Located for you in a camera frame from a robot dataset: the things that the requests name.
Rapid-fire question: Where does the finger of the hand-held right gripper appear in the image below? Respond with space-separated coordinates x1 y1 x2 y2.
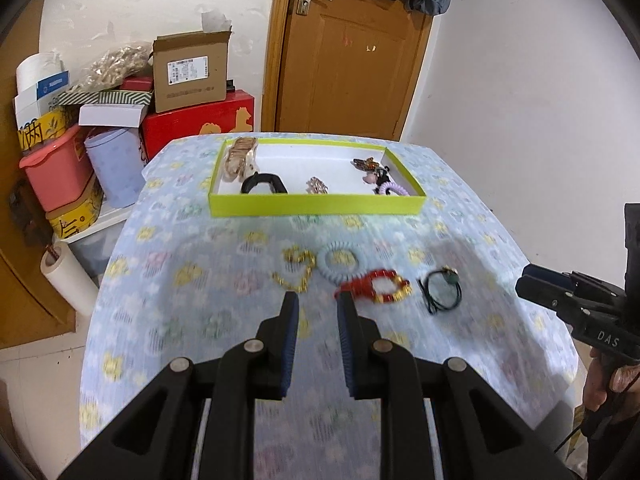
515 274 608 326
521 262 626 301

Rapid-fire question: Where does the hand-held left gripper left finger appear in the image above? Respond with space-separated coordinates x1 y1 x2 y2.
57 291 301 480

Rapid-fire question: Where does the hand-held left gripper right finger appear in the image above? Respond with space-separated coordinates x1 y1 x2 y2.
336 291 576 480

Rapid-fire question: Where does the red bead bracelet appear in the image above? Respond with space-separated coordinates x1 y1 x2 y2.
334 268 413 306

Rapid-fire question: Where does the yellow-green shallow box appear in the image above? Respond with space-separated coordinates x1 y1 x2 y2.
207 137 427 217

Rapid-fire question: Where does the black hair clip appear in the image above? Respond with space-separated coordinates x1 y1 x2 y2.
240 171 289 196

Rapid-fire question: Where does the black hair tie pink ball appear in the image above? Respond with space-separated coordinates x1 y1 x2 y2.
361 164 393 196

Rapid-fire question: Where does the beige hair claw clip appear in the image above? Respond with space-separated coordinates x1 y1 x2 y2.
221 136 261 182

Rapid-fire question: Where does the person's right hand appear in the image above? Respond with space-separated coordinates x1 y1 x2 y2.
584 347 640 413

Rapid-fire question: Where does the floral blue tablecloth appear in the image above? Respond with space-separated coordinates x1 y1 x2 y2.
80 132 581 480

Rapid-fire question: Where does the clear storage box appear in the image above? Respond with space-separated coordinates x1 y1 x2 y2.
67 205 133 281

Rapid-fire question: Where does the white paper roll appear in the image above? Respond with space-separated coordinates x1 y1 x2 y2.
40 241 99 317

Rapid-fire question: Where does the red gift box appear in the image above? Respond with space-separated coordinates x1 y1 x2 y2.
139 89 256 161

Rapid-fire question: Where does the yellow round tin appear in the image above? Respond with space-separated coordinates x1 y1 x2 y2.
45 180 103 240

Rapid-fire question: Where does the brown wooden door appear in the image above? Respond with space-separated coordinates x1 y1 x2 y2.
260 0 433 142

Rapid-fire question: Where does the open cardboard box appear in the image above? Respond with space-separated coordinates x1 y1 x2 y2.
151 30 233 113

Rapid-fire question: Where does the pink plastic bin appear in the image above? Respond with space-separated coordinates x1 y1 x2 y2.
19 125 96 212

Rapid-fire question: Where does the white box lid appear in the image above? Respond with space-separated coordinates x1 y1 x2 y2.
78 103 151 127

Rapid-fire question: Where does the green striped box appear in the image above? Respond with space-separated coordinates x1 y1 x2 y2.
52 89 153 107

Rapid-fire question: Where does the yellow printed box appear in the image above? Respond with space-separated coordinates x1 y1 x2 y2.
16 107 81 151

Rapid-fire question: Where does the bag of beige chips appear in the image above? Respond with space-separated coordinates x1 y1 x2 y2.
75 42 153 93

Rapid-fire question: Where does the white box blue label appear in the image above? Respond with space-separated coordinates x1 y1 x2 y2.
14 52 71 126

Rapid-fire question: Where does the black hair tie with charm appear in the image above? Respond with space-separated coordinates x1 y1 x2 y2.
417 265 462 317

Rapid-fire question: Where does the gold chain bracelet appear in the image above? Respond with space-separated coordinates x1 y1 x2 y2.
271 245 317 293

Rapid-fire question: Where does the light blue spiral hair tie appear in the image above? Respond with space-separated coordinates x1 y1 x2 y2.
318 241 362 284

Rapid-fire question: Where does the black cable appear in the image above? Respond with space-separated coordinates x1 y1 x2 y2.
552 407 603 457

